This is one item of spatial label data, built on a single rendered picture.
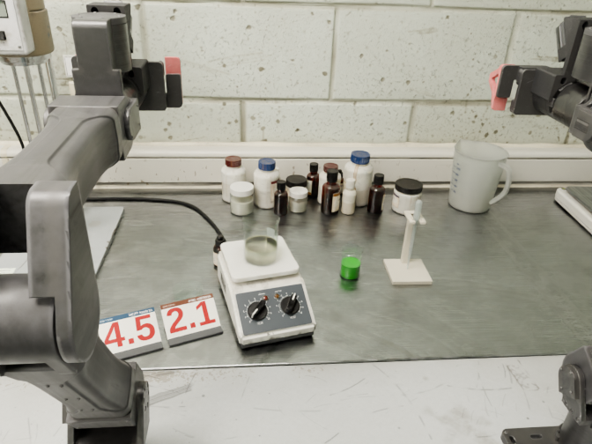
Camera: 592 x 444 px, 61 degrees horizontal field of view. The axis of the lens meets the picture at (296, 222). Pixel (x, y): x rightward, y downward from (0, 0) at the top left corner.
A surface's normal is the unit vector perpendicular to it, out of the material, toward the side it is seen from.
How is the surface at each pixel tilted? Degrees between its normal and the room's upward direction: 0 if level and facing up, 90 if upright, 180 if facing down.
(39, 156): 1
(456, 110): 90
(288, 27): 90
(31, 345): 83
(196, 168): 90
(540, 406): 0
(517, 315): 0
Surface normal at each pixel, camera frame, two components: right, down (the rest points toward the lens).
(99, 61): 0.09, 0.48
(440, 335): 0.04, -0.87
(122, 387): 0.99, -0.06
